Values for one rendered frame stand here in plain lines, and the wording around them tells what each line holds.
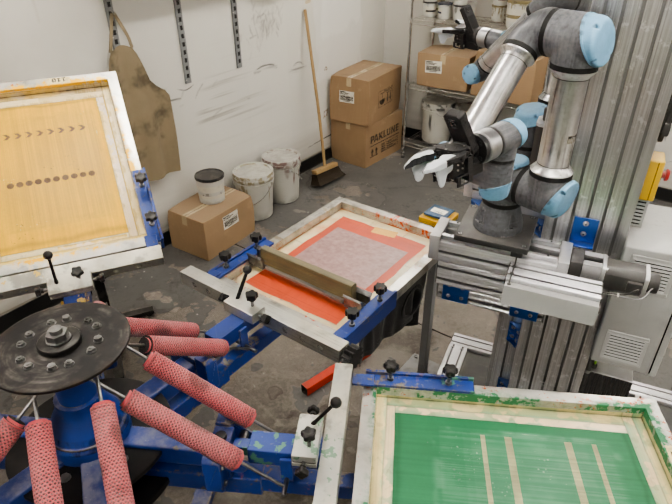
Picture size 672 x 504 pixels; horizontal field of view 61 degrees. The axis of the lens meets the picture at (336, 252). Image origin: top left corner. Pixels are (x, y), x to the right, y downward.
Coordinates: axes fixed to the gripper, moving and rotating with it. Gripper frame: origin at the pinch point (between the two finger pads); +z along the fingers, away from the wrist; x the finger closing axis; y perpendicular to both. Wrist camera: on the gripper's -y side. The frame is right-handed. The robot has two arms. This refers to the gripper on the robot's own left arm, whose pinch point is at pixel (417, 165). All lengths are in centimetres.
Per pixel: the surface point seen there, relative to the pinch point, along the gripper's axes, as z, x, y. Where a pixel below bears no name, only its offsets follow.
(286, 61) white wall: -190, 309, 27
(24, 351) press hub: 75, 49, 29
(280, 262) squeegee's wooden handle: -11, 78, 54
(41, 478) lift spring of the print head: 82, 25, 43
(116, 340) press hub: 58, 39, 30
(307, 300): -11, 64, 64
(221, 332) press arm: 25, 58, 55
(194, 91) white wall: -97, 289, 29
